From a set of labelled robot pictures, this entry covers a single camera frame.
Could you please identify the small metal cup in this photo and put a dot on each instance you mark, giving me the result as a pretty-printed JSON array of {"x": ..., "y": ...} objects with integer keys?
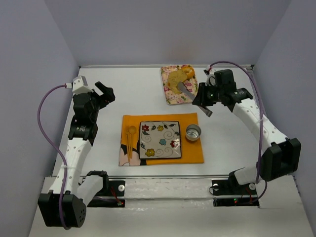
[{"x": 193, "y": 132}]

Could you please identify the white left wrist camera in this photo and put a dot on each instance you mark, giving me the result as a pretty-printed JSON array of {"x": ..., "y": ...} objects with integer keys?
[{"x": 80, "y": 85}]

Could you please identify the large toasted bread slice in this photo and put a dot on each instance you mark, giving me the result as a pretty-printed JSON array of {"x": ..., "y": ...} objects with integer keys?
[{"x": 176, "y": 76}]

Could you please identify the orange plastic fork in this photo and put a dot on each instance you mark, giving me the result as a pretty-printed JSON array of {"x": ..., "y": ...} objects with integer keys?
[{"x": 128, "y": 143}]

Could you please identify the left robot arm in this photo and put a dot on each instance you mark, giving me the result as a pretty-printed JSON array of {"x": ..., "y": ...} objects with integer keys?
[{"x": 65, "y": 203}]

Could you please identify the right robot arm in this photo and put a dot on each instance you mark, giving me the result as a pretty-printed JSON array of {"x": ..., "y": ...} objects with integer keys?
[{"x": 279, "y": 154}]

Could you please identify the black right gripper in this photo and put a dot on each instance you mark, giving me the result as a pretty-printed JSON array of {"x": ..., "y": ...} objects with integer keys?
[{"x": 204, "y": 94}]

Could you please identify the metal tongs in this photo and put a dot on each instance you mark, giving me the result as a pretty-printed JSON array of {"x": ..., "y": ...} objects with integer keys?
[{"x": 183, "y": 89}]

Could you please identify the metal rail bar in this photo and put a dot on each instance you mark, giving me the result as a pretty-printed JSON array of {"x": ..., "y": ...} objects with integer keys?
[{"x": 218, "y": 176}]

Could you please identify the orange plastic spoon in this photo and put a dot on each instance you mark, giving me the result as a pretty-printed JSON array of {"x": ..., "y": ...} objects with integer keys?
[{"x": 132, "y": 131}]

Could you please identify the orange cartoon placemat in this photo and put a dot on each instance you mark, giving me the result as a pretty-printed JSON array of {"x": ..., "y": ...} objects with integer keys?
[{"x": 191, "y": 151}]

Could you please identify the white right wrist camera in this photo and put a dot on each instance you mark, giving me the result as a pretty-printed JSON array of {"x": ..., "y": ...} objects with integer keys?
[{"x": 209, "y": 72}]

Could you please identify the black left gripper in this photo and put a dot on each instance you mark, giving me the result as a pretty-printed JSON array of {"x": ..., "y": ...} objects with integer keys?
[{"x": 98, "y": 96}]

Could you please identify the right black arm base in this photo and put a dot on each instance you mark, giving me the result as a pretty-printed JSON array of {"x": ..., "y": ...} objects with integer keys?
[{"x": 231, "y": 191}]

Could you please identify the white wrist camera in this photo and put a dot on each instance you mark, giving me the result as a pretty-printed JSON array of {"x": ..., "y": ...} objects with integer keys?
[
  {"x": 80, "y": 85},
  {"x": 209, "y": 72}
]

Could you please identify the square floral ceramic plate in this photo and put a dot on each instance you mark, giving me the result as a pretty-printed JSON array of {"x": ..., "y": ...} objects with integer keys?
[{"x": 160, "y": 140}]

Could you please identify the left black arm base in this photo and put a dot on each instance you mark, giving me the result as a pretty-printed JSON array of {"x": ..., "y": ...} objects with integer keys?
[{"x": 111, "y": 195}]

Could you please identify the orange bread roll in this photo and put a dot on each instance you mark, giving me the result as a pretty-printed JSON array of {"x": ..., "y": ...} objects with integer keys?
[{"x": 189, "y": 71}]

